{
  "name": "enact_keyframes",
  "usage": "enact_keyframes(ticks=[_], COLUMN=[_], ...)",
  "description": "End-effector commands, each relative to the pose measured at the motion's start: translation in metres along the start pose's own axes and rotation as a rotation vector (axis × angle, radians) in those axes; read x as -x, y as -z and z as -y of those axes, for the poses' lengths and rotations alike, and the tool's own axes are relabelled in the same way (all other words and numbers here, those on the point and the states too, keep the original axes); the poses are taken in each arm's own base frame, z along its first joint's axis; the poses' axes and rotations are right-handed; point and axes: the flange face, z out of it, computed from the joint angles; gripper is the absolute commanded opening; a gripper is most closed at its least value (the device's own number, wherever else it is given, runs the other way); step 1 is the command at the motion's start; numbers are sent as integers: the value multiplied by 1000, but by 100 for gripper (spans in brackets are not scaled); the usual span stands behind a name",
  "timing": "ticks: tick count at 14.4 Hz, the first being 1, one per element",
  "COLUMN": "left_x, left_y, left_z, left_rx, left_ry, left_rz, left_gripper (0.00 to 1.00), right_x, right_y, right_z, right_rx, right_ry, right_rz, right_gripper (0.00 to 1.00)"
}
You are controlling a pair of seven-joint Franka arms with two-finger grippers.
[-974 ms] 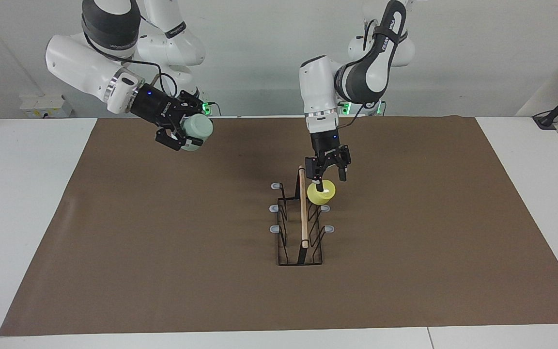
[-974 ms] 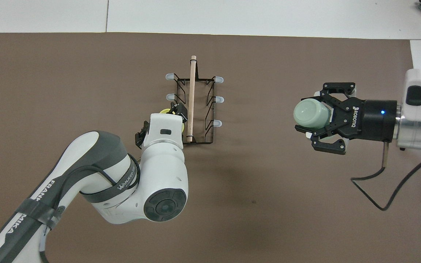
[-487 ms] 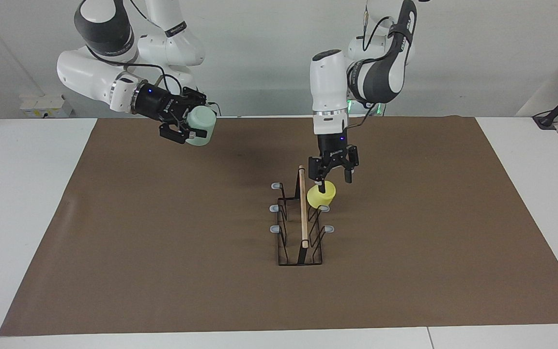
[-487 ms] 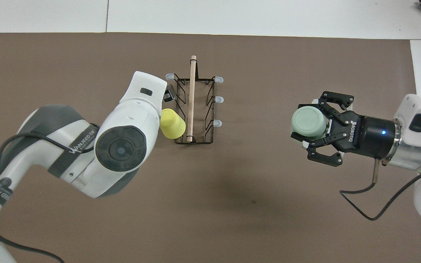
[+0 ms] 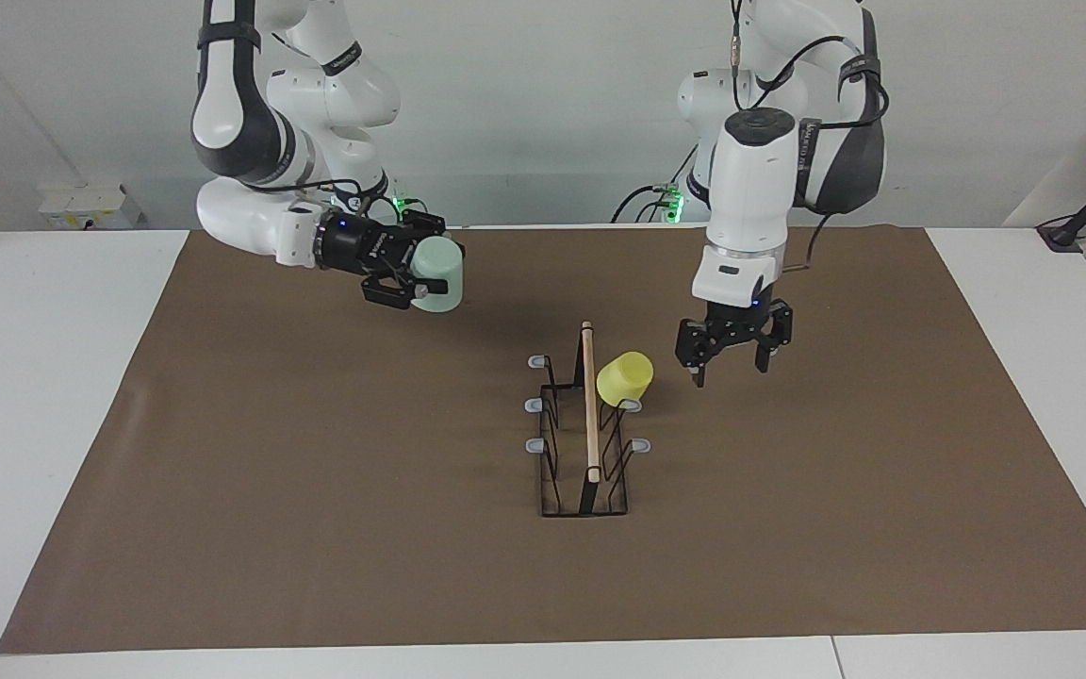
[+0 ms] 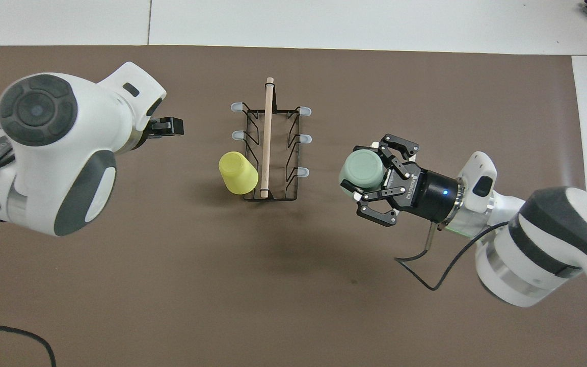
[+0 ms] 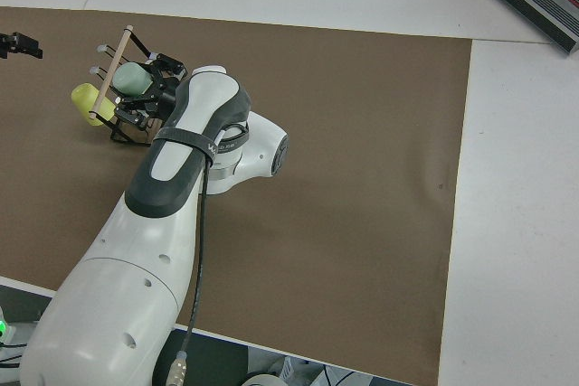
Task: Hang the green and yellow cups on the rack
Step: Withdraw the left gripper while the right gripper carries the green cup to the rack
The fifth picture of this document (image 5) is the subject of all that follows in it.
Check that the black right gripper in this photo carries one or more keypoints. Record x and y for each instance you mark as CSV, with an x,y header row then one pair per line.
x,y
354,250

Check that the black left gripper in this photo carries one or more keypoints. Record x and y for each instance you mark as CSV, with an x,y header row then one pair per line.
x,y
739,321

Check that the brown table mat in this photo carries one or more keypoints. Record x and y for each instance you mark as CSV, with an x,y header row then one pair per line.
x,y
411,566

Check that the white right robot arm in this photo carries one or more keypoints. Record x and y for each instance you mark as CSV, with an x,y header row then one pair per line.
x,y
232,207

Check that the yellow plastic cup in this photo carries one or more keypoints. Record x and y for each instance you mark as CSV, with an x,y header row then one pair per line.
x,y
625,379

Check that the pale green plastic cup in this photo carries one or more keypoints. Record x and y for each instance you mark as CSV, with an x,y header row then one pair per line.
x,y
439,273

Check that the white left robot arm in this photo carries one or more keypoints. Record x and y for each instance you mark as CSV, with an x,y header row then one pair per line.
x,y
750,189

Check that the white wall socket box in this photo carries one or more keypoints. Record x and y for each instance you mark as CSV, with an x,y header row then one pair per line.
x,y
86,203

